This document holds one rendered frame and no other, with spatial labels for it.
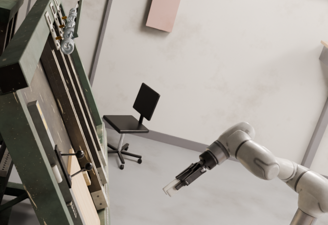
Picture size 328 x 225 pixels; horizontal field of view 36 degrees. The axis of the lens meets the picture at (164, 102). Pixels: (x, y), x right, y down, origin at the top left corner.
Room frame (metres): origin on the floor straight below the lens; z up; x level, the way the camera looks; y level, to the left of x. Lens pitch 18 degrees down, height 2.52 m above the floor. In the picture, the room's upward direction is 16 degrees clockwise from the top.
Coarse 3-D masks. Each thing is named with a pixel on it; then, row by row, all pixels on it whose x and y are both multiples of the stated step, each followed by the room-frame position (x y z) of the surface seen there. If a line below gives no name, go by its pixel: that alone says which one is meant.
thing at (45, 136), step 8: (32, 104) 1.90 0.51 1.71; (32, 112) 1.90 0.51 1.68; (32, 120) 1.90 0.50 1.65; (40, 120) 1.91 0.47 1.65; (40, 128) 1.91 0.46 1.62; (40, 136) 1.91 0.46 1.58; (48, 136) 1.92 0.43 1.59; (48, 144) 1.92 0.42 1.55; (48, 152) 1.92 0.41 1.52; (48, 160) 1.92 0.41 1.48; (56, 160) 1.93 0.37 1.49; (64, 184) 1.94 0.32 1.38; (64, 192) 1.94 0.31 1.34; (72, 192) 1.98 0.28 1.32; (64, 200) 1.94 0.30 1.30; (72, 200) 1.95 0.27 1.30; (80, 216) 1.97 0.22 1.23; (80, 224) 1.96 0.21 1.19
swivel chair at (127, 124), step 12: (144, 84) 5.38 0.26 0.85; (144, 96) 5.30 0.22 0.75; (156, 96) 5.17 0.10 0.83; (144, 108) 5.23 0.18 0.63; (108, 120) 5.09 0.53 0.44; (120, 120) 5.17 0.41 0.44; (132, 120) 5.27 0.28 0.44; (120, 132) 4.90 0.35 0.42; (132, 132) 4.99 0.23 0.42; (144, 132) 5.10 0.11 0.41; (108, 144) 5.24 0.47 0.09; (120, 144) 5.14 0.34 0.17; (120, 156) 5.03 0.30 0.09; (132, 156) 5.16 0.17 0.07
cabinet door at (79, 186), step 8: (72, 152) 2.39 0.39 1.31; (72, 160) 2.32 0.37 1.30; (72, 168) 2.25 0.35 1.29; (80, 168) 2.44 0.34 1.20; (80, 176) 2.39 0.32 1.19; (72, 184) 2.13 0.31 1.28; (80, 184) 2.32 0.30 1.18; (80, 192) 2.25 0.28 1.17; (88, 192) 2.44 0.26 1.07; (80, 200) 2.19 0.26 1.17; (88, 200) 2.39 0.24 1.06; (80, 208) 2.11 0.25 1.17; (88, 208) 2.31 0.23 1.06; (88, 216) 2.25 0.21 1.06; (96, 216) 2.43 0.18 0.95; (88, 224) 2.18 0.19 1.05; (96, 224) 2.37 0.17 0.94
